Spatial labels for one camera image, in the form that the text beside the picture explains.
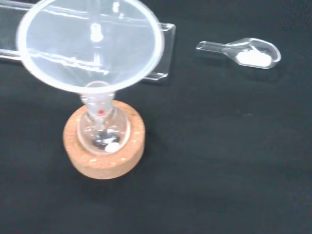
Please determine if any clear acrylic funnel stand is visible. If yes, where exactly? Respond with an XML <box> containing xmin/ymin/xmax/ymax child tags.
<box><xmin>0</xmin><ymin>2</ymin><xmax>176</xmax><ymax>86</ymax></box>

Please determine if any translucent plastic funnel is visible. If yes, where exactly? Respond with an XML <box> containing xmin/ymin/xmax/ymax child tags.
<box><xmin>16</xmin><ymin>0</ymin><xmax>164</xmax><ymax>117</ymax></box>

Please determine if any small round-bottom glass flask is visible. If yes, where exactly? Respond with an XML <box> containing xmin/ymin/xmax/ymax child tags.
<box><xmin>77</xmin><ymin>81</ymin><xmax>130</xmax><ymax>156</ymax></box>

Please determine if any black cloth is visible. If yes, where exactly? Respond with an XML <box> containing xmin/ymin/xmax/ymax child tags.
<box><xmin>0</xmin><ymin>0</ymin><xmax>312</xmax><ymax>234</ymax></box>

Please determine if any cork ring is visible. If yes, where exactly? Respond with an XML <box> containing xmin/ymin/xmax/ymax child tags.
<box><xmin>63</xmin><ymin>99</ymin><xmax>146</xmax><ymax>180</ymax></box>

